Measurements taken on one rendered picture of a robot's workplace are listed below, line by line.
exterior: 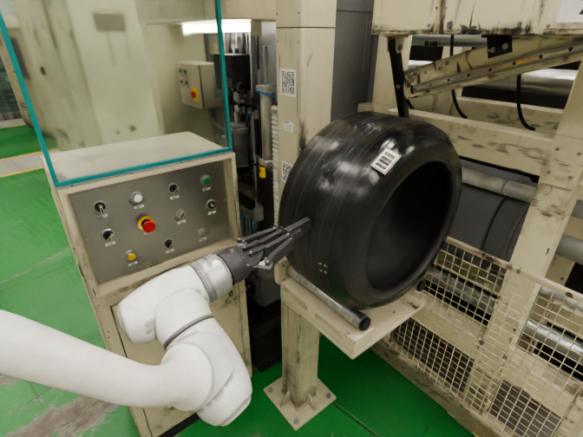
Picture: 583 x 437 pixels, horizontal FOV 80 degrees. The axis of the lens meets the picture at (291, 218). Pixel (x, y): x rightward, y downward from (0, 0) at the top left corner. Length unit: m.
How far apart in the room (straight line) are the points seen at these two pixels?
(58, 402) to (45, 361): 1.80
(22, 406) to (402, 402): 1.90
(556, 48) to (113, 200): 1.26
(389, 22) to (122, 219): 1.01
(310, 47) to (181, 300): 0.76
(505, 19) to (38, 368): 1.06
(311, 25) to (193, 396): 0.92
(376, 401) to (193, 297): 1.49
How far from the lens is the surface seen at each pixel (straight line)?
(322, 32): 1.11
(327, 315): 1.13
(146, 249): 1.31
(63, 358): 0.51
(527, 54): 1.15
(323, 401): 1.97
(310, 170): 0.88
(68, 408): 2.25
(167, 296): 0.68
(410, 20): 1.15
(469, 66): 1.21
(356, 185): 0.79
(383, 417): 1.99
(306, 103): 1.09
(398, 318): 1.25
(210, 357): 0.62
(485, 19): 1.05
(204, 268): 0.71
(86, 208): 1.21
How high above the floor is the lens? 1.64
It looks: 28 degrees down
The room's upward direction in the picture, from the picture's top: straight up
